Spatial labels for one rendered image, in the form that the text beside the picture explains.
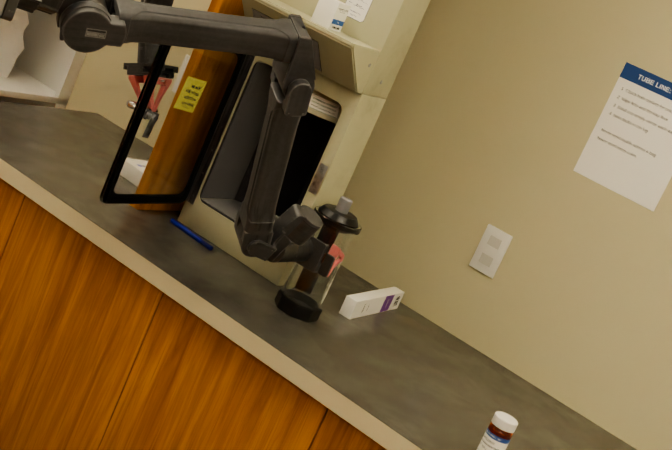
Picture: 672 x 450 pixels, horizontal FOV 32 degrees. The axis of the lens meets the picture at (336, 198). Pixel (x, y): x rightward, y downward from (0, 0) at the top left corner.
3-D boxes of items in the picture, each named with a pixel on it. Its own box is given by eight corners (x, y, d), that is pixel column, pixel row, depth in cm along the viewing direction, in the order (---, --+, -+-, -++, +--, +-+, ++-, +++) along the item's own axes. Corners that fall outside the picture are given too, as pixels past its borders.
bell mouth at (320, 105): (311, 98, 278) (320, 77, 277) (368, 130, 270) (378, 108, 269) (269, 91, 263) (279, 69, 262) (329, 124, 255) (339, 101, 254)
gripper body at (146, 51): (142, 74, 256) (144, 40, 256) (177, 74, 251) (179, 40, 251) (121, 71, 251) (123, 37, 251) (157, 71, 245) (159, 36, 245)
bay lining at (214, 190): (257, 199, 292) (313, 71, 285) (336, 248, 280) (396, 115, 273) (198, 197, 271) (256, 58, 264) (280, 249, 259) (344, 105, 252)
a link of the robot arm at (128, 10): (319, 8, 201) (335, 41, 194) (296, 72, 209) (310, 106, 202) (58, -28, 182) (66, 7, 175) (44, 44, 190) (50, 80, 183)
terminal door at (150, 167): (184, 203, 271) (250, 46, 263) (99, 204, 244) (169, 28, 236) (182, 202, 272) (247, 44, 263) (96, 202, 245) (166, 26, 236)
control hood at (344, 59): (252, 36, 264) (269, -5, 262) (362, 94, 249) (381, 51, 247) (222, 28, 255) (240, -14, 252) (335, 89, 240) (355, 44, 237)
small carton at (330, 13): (322, 23, 251) (333, -3, 250) (340, 32, 249) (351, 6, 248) (310, 20, 247) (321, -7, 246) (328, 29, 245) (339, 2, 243)
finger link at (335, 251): (331, 232, 245) (308, 232, 237) (357, 248, 242) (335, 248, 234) (318, 260, 247) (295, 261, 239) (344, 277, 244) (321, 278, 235)
